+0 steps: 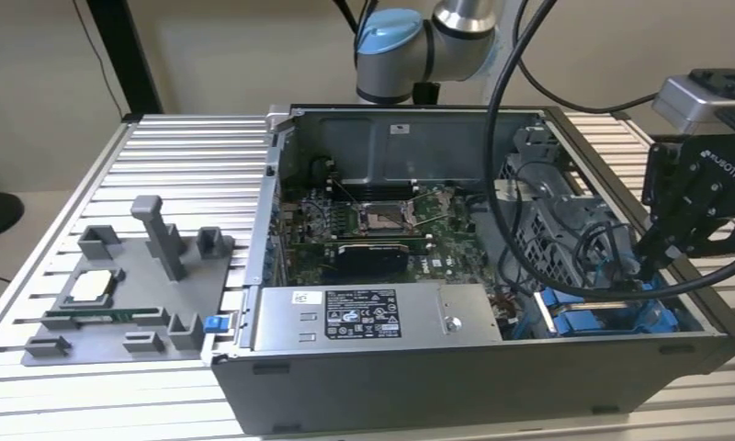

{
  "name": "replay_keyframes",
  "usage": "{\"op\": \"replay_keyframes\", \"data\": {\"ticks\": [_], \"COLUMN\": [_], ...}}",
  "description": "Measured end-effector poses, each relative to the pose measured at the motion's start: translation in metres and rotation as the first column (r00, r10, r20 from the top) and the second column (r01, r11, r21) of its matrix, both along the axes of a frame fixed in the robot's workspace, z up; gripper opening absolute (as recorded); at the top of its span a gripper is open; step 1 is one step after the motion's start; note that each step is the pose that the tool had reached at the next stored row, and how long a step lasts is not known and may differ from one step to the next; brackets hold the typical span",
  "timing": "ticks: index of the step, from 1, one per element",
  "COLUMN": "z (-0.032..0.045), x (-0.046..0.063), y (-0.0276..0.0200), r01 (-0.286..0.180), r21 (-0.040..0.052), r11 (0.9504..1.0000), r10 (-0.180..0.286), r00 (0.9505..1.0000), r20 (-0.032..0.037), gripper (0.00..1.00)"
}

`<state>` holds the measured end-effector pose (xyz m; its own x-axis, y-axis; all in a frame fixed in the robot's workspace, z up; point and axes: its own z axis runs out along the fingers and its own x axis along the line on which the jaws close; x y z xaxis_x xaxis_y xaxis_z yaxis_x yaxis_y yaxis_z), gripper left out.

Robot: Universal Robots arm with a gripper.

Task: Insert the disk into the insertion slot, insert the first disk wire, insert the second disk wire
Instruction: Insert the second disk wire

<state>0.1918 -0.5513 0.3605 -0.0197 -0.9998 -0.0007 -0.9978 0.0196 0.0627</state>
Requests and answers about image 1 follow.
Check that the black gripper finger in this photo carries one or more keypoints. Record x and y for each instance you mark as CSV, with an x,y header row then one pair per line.
x,y
729,241
663,184

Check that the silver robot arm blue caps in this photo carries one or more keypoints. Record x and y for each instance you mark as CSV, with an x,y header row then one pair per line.
x,y
405,59

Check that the metal disk cage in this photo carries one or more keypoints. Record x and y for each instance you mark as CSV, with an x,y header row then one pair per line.
x,y
545,220

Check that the grey disk bay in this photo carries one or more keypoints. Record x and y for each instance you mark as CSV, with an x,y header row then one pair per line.
x,y
649,317

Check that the green motherboard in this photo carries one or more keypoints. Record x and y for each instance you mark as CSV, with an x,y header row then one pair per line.
x,y
454,262

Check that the white case sticker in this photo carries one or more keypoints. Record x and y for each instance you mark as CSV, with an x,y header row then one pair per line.
x,y
400,128

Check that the CPU socket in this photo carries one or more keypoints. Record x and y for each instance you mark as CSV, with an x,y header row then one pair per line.
x,y
385,215

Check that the black graphics card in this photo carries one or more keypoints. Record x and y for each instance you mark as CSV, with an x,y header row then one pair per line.
x,y
368,259

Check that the thin metal locking lever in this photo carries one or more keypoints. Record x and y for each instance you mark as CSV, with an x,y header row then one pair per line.
x,y
350,193

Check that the silver power supply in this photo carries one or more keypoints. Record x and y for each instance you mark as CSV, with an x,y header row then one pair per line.
x,y
368,317

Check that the dark grey PC case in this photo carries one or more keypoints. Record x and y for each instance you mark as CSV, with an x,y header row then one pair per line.
x,y
441,386

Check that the blue case latch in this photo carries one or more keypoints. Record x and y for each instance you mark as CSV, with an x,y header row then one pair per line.
x,y
214,323

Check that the grey parts rack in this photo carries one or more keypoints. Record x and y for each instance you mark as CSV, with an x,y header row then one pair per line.
x,y
135,294

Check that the green RAM stick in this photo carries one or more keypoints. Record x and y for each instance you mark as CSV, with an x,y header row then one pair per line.
x,y
107,315

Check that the silver CPU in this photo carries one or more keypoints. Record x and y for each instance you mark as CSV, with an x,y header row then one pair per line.
x,y
90,286

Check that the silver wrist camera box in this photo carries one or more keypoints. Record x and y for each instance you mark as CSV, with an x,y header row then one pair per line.
x,y
687,103

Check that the black upright post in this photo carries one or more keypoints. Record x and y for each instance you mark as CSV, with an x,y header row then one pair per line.
x,y
129,59

